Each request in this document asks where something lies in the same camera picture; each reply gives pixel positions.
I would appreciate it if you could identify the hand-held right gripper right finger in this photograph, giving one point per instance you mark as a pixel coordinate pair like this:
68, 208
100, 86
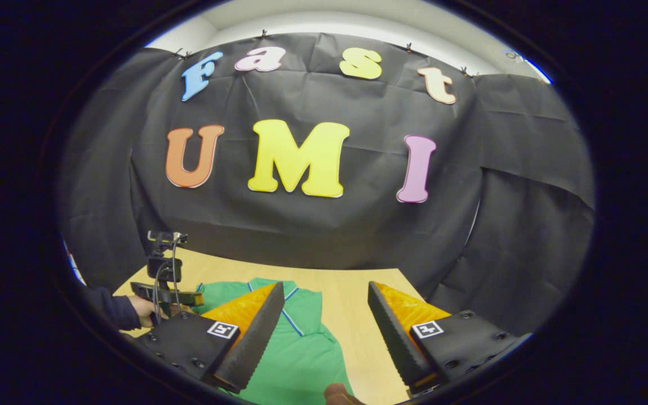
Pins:
394, 343

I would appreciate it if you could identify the green T-shirt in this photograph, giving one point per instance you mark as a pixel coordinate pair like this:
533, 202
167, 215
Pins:
301, 360

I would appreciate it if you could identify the white and red striped thing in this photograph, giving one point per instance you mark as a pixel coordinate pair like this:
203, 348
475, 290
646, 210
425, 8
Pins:
71, 261

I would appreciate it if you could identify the black backdrop cloth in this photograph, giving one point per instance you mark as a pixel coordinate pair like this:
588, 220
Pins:
313, 225

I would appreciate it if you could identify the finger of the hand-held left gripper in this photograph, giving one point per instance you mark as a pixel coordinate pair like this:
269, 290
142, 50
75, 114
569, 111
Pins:
149, 289

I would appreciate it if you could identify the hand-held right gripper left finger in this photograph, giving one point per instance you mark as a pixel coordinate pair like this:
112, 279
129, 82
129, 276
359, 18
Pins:
256, 337

